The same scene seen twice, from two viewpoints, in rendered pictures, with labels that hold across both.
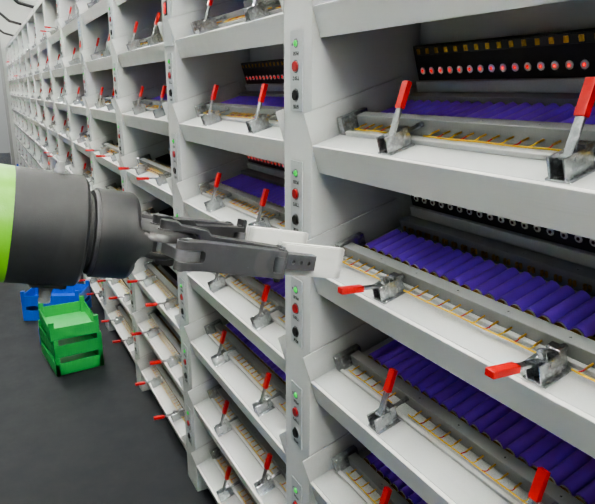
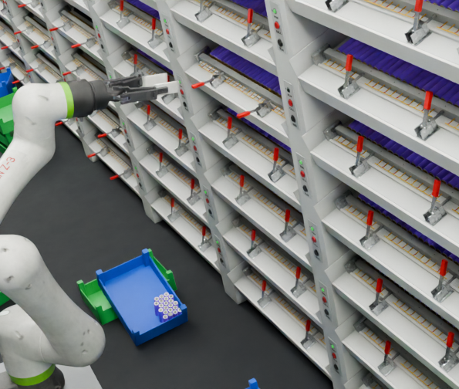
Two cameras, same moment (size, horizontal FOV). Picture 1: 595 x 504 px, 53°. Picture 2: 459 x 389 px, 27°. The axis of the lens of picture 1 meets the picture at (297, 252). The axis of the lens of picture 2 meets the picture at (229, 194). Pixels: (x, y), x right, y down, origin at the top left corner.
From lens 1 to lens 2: 197 cm
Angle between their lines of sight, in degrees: 16
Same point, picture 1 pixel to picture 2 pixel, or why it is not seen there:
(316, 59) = not seen: outside the picture
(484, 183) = (230, 43)
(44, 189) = (78, 89)
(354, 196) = not seen: hidden behind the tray
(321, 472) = (216, 178)
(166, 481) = (130, 221)
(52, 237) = (84, 103)
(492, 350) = (251, 105)
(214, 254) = (132, 96)
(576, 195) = (249, 52)
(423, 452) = (246, 153)
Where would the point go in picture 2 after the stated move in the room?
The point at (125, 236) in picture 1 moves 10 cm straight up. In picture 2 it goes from (103, 96) to (93, 60)
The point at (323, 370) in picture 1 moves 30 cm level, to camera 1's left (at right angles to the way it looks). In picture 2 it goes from (204, 123) to (109, 139)
